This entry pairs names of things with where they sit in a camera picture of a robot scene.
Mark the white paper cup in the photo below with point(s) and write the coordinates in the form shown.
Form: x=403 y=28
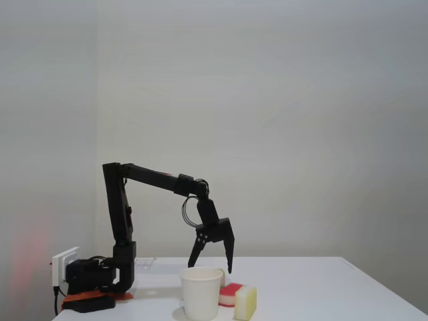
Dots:
x=200 y=294

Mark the red sponge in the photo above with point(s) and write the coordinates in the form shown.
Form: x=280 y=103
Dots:
x=228 y=294

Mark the printed label sheet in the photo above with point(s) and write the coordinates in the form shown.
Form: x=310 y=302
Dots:
x=145 y=263

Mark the pale yellow sponge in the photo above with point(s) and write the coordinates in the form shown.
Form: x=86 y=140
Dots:
x=245 y=302

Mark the black power adapter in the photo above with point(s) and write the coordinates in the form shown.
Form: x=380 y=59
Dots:
x=87 y=272

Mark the orange base clamp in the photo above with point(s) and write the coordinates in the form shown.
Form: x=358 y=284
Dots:
x=83 y=296

